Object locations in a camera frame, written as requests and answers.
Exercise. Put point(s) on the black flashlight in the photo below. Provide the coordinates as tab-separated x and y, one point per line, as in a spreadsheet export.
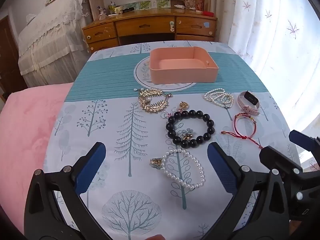
128	10

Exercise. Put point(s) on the green white drawer hook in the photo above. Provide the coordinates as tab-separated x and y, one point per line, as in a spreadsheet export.
172	26

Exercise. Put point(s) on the small bottles cluster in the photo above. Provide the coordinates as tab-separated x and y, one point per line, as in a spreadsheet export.
111	8

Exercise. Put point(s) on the pink smartwatch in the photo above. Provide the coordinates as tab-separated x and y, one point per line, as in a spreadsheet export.
250	98

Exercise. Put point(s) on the small crystal earring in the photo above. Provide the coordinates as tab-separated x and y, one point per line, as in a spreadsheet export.
156	162

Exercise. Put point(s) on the green leaf pictures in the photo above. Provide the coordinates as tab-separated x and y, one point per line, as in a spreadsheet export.
147	4

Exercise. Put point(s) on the brown wooden door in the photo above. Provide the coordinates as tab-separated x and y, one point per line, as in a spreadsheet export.
10	55

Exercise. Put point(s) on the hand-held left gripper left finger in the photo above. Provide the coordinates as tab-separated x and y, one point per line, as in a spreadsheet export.
91	166

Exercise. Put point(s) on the pink plastic box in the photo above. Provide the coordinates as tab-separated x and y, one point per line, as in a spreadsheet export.
175	76

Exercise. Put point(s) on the white leaf print curtain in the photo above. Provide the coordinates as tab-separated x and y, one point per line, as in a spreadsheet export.
262	30

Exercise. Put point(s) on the pink blanket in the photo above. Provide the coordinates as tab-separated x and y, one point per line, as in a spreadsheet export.
25	130

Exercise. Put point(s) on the gold leaf hair comb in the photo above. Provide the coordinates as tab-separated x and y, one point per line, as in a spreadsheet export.
152	106

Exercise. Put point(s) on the grey flower brooch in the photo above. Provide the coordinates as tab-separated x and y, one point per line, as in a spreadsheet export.
187	135

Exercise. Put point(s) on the red case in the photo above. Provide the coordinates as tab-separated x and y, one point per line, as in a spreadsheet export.
208	13

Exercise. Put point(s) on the lace covered furniture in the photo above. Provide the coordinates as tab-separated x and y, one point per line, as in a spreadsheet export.
50	42

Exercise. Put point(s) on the gold round charm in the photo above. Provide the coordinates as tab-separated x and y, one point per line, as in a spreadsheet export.
183	105

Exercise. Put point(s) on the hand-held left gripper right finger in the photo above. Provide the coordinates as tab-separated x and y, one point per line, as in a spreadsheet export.
222	166

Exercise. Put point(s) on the wooden desk with drawers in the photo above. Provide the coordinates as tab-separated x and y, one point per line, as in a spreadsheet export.
142	27

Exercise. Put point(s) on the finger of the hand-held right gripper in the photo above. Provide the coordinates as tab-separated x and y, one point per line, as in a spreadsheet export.
300	137
277	158

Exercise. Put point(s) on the white tube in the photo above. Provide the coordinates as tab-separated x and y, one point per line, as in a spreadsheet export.
179	6

